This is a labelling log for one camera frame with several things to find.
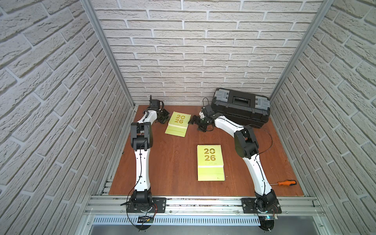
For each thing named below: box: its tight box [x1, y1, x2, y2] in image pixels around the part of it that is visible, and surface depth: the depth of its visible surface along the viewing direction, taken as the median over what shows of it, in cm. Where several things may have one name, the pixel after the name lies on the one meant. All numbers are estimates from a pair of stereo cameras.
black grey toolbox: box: [211, 87, 271, 128], surface depth 100 cm
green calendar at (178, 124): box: [164, 111, 192, 138], surface depth 109 cm
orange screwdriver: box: [269, 179, 297, 186], surface depth 81 cm
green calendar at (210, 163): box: [196, 144, 226, 182], surface depth 85 cm
